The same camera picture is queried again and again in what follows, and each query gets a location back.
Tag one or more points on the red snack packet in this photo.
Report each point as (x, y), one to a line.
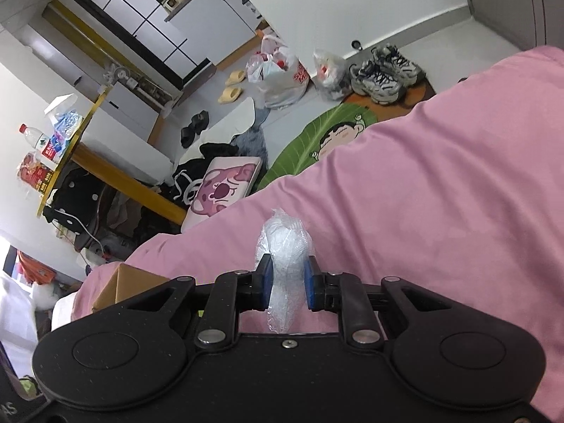
(37, 174)

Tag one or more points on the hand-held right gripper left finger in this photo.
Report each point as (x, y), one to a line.
(265, 283)

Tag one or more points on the brown cardboard box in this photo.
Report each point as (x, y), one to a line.
(127, 282)

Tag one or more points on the grey wardrobe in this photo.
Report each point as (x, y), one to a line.
(506, 0)

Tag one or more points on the clear water bottle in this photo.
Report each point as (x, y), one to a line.
(42, 143)

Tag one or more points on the white plush toy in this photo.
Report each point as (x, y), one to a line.
(46, 295)

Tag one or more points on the black framed sliding door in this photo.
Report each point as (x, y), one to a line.
(132, 17)

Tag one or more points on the pink cartoon cushion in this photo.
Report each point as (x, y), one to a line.
(224, 185)

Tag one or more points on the white kitchen cabinet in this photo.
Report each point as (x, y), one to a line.
(220, 22)

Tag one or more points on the black clothes pile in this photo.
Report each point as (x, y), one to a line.
(189, 172)

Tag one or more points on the blue patterned packet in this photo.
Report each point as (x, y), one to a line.
(68, 127)

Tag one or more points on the white floor mat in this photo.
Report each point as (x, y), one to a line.
(238, 119)

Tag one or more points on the white roll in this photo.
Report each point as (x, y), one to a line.
(286, 238)

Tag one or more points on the yellow table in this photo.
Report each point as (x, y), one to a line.
(132, 185)

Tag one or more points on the white bedding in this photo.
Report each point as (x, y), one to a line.
(17, 313)

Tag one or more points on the green leaf cartoon mat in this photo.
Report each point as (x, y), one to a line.
(304, 141)

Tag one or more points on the large white plastic bag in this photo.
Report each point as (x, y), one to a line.
(277, 83)

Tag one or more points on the orange cloth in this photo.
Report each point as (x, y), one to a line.
(35, 268)

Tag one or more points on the pink bedsheet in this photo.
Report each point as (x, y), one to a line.
(440, 185)

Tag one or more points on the grey sneaker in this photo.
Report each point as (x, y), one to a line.
(379, 83)
(401, 64)

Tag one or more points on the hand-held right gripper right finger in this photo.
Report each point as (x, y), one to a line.
(310, 285)

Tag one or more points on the white low cabinet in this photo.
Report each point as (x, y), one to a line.
(132, 127)

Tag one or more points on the black polka dot bag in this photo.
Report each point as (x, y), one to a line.
(75, 194)

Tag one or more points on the yellow slipper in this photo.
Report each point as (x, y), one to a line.
(235, 78)
(231, 95)

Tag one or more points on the small clear plastic bag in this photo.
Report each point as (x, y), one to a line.
(330, 75)

